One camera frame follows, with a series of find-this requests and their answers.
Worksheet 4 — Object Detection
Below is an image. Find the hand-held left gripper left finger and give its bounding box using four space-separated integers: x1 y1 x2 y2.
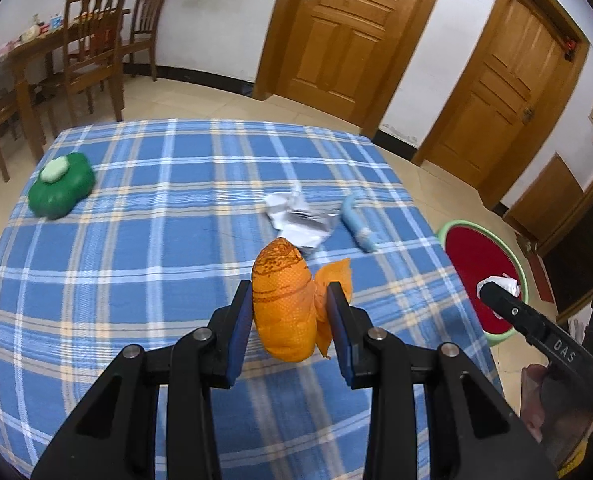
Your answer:
30 280 253 480

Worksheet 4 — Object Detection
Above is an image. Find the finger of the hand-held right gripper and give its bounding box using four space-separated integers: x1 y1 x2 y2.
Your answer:
480 282 593 381

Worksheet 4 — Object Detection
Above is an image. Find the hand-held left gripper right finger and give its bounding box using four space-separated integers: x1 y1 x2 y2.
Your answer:
326 282 559 480

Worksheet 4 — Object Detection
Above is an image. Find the white paper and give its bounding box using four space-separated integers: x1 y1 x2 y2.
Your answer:
476 274 521 318

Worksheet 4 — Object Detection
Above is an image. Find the orange mesh bag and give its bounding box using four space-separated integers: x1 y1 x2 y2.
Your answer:
252 238 353 363

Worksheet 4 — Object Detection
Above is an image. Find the red bin with green rim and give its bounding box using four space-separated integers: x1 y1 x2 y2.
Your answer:
436 219 529 346

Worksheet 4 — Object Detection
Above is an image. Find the person's right hand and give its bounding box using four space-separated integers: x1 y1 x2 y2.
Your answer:
520 364 545 438

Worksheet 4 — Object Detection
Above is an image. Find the light blue plastic tube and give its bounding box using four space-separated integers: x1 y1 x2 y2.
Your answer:
340 191 379 253

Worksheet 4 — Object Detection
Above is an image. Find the crumpled silver white wrapper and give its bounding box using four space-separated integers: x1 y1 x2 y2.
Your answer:
264 183 338 251

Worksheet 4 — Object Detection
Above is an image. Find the blue plaid tablecloth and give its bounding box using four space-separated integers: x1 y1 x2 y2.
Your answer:
0 119 502 480

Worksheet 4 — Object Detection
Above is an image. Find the small wooden cabinet door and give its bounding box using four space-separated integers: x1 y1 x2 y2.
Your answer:
503 152 584 241

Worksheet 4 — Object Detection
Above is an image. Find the green plush toy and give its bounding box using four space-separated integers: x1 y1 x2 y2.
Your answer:
28 152 96 220

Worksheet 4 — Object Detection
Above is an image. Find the wooden door with brass lock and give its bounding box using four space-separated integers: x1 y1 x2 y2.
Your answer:
411 0 591 211

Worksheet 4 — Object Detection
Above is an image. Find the wooden panel door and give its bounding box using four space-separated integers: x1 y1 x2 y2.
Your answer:
252 0 452 138

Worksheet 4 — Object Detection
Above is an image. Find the tall wooden chair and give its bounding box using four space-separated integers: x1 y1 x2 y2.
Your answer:
41 0 136 122

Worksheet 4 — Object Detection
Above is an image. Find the wooden dining table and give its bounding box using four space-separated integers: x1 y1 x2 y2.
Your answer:
0 7 132 161

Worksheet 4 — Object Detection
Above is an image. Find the cream figurine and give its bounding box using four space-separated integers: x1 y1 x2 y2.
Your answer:
20 19 46 44

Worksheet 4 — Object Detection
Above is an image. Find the wooden chair by wall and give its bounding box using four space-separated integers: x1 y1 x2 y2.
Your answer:
121 0 172 81

